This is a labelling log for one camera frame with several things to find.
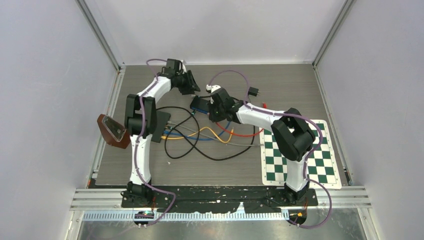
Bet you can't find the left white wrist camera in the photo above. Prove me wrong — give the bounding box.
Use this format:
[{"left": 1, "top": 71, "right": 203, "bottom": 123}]
[{"left": 179, "top": 59, "right": 188, "bottom": 73}]

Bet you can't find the brown object at left edge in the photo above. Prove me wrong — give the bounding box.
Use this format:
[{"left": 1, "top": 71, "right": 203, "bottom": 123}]
[{"left": 97, "top": 114, "right": 131, "bottom": 149}]

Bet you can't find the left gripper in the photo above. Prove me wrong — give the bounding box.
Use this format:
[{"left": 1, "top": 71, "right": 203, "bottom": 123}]
[{"left": 176, "top": 70, "right": 201, "bottom": 96}]

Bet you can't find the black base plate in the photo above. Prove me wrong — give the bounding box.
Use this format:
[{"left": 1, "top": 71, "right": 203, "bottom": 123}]
[{"left": 120, "top": 185, "right": 318, "bottom": 214}]

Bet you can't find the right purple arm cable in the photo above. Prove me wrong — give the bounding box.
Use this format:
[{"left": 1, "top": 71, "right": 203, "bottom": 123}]
[{"left": 206, "top": 69, "right": 333, "bottom": 230}]

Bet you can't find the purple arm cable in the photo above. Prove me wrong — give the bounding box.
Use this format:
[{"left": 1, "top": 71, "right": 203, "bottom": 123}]
[
  {"left": 132, "top": 58, "right": 176, "bottom": 227},
  {"left": 206, "top": 69, "right": 333, "bottom": 230}
]

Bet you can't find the green white chessboard mat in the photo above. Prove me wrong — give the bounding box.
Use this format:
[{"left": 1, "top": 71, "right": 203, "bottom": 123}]
[{"left": 259, "top": 119, "right": 342, "bottom": 190}]

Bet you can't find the plain black network switch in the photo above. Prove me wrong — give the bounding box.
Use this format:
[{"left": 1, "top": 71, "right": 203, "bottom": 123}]
[{"left": 151, "top": 110, "right": 171, "bottom": 143}]

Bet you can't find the blue ethernet cable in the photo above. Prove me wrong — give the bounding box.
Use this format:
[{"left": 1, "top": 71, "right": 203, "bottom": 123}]
[{"left": 162, "top": 120, "right": 232, "bottom": 142}]

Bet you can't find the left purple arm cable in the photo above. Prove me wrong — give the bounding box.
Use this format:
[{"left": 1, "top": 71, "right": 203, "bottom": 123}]
[{"left": 132, "top": 58, "right": 176, "bottom": 227}]

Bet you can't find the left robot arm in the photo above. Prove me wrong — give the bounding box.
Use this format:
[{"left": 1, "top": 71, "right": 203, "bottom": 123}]
[{"left": 122, "top": 58, "right": 200, "bottom": 207}]

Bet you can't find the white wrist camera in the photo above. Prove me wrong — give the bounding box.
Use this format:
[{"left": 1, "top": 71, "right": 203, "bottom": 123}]
[
  {"left": 205, "top": 84, "right": 222, "bottom": 95},
  {"left": 179, "top": 59, "right": 188, "bottom": 73}
]

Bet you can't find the red ethernet cable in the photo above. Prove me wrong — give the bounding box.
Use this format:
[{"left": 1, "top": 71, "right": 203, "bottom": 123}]
[{"left": 215, "top": 101, "right": 270, "bottom": 138}]

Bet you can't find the long black ethernet cable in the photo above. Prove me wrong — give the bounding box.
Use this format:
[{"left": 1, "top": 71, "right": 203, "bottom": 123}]
[{"left": 162, "top": 124, "right": 256, "bottom": 162}]

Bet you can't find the black switch with blue ports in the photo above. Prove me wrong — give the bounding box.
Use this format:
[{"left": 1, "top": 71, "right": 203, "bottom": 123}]
[{"left": 189, "top": 96, "right": 210, "bottom": 114}]

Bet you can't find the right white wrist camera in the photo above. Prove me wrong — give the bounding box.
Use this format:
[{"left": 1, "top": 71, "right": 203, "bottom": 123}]
[{"left": 205, "top": 84, "right": 222, "bottom": 95}]

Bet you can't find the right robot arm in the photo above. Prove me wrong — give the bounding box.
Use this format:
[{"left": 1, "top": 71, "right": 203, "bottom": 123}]
[{"left": 206, "top": 85, "right": 316, "bottom": 205}]

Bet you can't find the orange ethernet cable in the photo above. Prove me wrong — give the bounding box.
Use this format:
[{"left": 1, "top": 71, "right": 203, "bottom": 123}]
[{"left": 161, "top": 126, "right": 235, "bottom": 144}]

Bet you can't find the grey ethernet cable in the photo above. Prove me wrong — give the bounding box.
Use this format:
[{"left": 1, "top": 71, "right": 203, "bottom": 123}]
[{"left": 167, "top": 121, "right": 266, "bottom": 148}]

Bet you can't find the black power adapter with cord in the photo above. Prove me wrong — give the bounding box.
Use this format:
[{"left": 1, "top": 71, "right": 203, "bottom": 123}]
[{"left": 247, "top": 87, "right": 261, "bottom": 98}]

